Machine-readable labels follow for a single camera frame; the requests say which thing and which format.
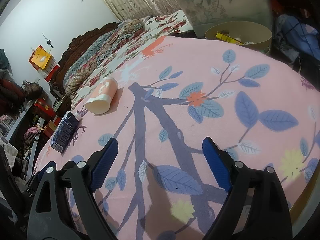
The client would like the beige round trash bin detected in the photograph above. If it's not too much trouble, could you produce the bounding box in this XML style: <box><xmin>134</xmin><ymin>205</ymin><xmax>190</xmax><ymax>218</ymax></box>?
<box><xmin>204</xmin><ymin>21</ymin><xmax>272</xmax><ymax>55</ymax></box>

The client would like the dark blue carton box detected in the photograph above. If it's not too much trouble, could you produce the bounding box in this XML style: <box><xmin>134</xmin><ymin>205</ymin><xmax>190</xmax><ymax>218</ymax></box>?
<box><xmin>50</xmin><ymin>111</ymin><xmax>82</xmax><ymax>154</ymax></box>

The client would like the pink floral bed blanket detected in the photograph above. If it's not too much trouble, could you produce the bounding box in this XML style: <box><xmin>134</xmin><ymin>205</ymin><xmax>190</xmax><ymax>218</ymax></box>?
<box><xmin>35</xmin><ymin>36</ymin><xmax>319</xmax><ymax>239</ymax></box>

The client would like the red gift box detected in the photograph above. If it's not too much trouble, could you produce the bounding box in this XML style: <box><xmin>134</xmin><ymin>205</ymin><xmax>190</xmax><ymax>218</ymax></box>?
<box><xmin>33</xmin><ymin>98</ymin><xmax>56</xmax><ymax>121</ymax></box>

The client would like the dark wooden headboard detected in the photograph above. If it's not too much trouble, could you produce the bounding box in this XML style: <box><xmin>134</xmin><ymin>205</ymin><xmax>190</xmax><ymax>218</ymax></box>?
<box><xmin>49</xmin><ymin>22</ymin><xmax>120</xmax><ymax>115</ymax></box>

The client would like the red floral quilt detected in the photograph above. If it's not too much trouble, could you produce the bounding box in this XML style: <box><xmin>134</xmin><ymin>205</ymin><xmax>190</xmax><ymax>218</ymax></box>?
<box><xmin>62</xmin><ymin>10</ymin><xmax>196</xmax><ymax>111</ymax></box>

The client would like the blue clothes pile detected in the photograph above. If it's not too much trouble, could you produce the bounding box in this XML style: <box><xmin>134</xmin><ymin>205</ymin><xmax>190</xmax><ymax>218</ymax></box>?
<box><xmin>273</xmin><ymin>14</ymin><xmax>319</xmax><ymax>64</ymax></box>

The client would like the yellow snack packet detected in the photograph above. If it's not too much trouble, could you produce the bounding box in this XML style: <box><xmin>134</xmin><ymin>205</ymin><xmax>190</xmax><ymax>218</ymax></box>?
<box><xmin>216</xmin><ymin>32</ymin><xmax>244</xmax><ymax>46</ymax></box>

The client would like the lower clear storage bin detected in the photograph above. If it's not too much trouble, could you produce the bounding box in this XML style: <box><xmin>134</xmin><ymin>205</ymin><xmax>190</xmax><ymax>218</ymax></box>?
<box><xmin>175</xmin><ymin>0</ymin><xmax>272</xmax><ymax>37</ymax></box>

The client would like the yellow red wall calendar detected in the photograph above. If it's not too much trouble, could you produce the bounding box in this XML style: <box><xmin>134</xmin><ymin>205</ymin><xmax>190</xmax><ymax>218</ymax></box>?
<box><xmin>29</xmin><ymin>45</ymin><xmax>60</xmax><ymax>82</ymax></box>

